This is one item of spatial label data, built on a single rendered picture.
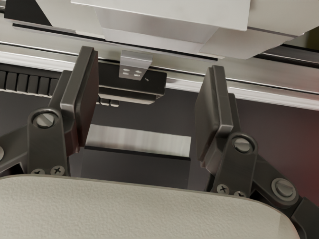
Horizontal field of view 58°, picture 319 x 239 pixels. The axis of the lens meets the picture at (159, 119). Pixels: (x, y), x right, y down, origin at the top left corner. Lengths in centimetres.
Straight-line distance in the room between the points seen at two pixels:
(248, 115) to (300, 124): 16
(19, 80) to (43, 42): 16
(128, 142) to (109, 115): 50
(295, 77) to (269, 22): 43
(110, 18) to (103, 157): 12
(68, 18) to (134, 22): 6
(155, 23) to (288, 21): 9
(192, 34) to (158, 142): 11
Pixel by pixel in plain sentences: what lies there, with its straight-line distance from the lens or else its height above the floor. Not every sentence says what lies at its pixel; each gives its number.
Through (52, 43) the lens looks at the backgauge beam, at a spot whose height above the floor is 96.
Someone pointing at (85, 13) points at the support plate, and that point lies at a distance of 23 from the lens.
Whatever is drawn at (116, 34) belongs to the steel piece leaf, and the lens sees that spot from 25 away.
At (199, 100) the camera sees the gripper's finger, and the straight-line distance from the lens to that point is 15.
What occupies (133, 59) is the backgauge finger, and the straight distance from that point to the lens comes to 32.
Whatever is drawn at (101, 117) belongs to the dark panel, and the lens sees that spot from 78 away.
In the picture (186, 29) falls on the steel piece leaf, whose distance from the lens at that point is 22.
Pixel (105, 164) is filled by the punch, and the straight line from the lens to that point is 27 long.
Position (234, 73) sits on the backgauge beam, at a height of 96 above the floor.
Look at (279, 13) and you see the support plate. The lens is 19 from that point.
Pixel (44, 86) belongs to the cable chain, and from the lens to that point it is 67.
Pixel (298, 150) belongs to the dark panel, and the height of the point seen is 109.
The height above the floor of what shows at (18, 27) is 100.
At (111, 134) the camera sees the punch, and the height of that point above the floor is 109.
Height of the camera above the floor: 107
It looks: 1 degrees down
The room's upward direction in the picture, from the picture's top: 173 degrees counter-clockwise
